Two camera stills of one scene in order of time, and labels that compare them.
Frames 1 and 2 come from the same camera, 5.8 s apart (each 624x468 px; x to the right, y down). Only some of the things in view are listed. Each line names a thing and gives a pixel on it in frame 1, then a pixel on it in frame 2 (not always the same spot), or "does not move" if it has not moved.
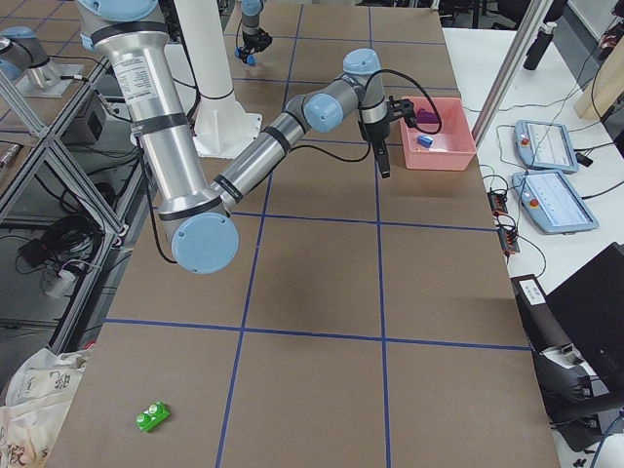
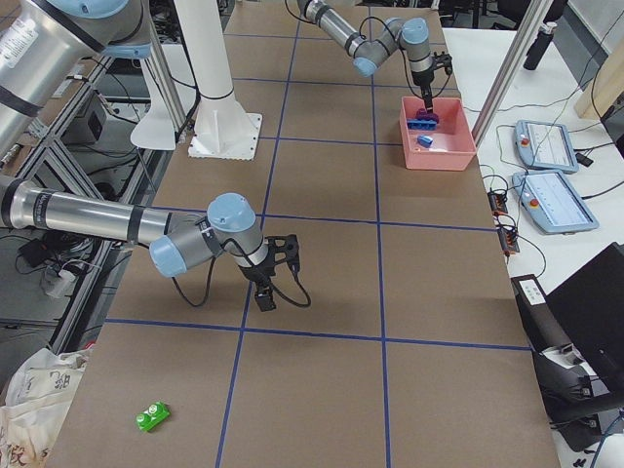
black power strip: (498, 203) does not move
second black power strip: (508, 240) does not move
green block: (152, 416) does not move
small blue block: (424, 140) does not move
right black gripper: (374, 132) to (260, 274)
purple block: (424, 116) does not move
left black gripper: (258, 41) to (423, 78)
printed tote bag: (37, 403) does not move
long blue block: (251, 58) to (421, 124)
